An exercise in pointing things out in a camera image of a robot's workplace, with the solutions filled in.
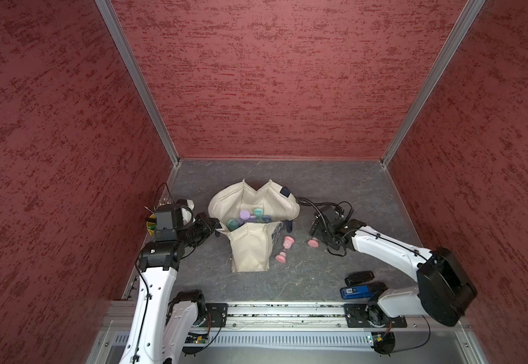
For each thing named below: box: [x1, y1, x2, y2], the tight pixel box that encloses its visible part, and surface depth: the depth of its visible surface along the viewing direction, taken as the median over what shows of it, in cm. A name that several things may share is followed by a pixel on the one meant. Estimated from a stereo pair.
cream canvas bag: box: [207, 178, 301, 273], surface depth 83 cm
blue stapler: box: [339, 285, 375, 300], surface depth 79 cm
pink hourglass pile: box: [275, 235, 296, 264], surface depth 91 cm
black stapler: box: [344, 270, 375, 287], surface depth 82 cm
